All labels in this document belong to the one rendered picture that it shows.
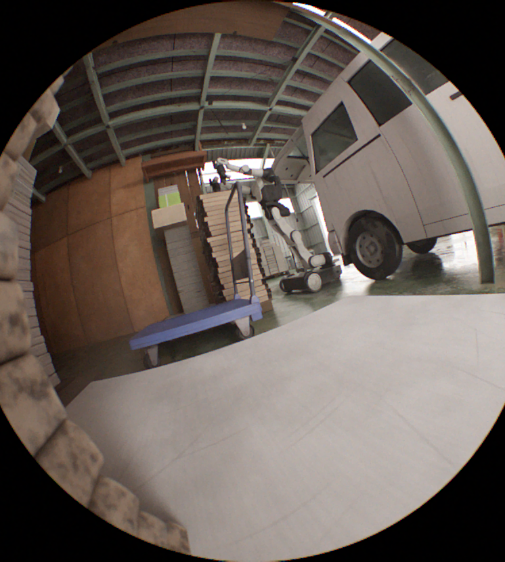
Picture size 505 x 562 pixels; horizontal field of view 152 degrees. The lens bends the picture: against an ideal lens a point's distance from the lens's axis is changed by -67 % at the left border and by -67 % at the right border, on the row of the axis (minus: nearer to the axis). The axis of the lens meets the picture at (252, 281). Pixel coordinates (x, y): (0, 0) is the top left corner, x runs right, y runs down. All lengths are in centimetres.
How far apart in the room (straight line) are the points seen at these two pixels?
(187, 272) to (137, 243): 125
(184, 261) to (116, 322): 157
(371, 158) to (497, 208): 96
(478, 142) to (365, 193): 99
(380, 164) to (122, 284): 323
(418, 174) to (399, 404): 131
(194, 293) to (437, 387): 194
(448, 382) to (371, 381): 14
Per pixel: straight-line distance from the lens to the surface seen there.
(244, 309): 93
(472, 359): 40
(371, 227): 164
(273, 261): 695
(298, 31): 299
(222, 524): 25
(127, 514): 16
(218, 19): 164
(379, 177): 157
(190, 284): 199
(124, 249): 304
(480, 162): 138
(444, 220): 141
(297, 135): 254
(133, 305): 293
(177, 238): 207
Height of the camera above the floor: 33
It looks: 2 degrees down
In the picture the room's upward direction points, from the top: 16 degrees counter-clockwise
